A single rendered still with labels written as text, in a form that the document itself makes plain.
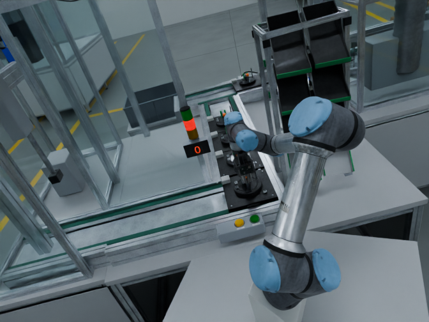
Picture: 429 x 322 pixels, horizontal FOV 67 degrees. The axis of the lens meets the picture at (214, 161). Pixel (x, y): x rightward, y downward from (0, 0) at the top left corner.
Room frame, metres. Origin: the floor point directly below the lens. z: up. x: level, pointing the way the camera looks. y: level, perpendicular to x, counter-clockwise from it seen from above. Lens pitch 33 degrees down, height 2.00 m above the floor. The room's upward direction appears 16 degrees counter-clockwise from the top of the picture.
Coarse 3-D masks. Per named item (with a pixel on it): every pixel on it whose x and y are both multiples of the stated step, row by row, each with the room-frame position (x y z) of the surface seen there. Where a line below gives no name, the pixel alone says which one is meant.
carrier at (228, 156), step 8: (216, 152) 1.61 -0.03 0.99; (224, 152) 1.62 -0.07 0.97; (248, 152) 1.55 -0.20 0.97; (256, 152) 1.53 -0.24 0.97; (224, 160) 1.54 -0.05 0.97; (232, 160) 1.48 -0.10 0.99; (256, 160) 1.45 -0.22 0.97; (224, 168) 1.46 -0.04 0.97; (232, 168) 1.44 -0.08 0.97; (256, 168) 1.38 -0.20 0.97; (232, 176) 1.38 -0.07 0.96
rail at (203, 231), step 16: (256, 208) 1.10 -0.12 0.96; (272, 208) 1.07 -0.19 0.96; (192, 224) 1.11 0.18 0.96; (208, 224) 1.08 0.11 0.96; (272, 224) 1.06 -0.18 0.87; (128, 240) 1.13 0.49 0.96; (144, 240) 1.10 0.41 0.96; (160, 240) 1.08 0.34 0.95; (176, 240) 1.08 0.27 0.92; (192, 240) 1.08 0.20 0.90; (208, 240) 1.08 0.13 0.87; (112, 256) 1.09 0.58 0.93; (128, 256) 1.09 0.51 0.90; (144, 256) 1.09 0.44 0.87
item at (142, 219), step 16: (176, 192) 1.38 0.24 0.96; (192, 192) 1.36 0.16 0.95; (208, 192) 1.34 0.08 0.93; (128, 208) 1.38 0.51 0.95; (144, 208) 1.35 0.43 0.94; (160, 208) 1.35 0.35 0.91; (176, 208) 1.31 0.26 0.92; (192, 208) 1.27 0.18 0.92; (208, 208) 1.24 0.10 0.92; (224, 208) 1.21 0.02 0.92; (128, 224) 1.29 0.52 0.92; (144, 224) 1.26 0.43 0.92; (160, 224) 1.22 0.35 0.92; (176, 224) 1.16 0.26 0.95; (112, 240) 1.17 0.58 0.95
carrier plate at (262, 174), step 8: (264, 168) 1.36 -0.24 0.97; (264, 176) 1.29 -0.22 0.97; (224, 184) 1.32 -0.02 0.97; (232, 184) 1.31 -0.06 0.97; (264, 184) 1.23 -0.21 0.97; (272, 184) 1.22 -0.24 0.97; (224, 192) 1.26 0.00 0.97; (232, 192) 1.24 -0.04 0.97; (272, 192) 1.16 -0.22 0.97; (232, 200) 1.19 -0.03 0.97; (240, 200) 1.17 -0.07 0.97; (248, 200) 1.15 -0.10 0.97; (256, 200) 1.14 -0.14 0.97; (264, 200) 1.13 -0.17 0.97; (272, 200) 1.12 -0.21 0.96; (232, 208) 1.13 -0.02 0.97; (240, 208) 1.13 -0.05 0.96
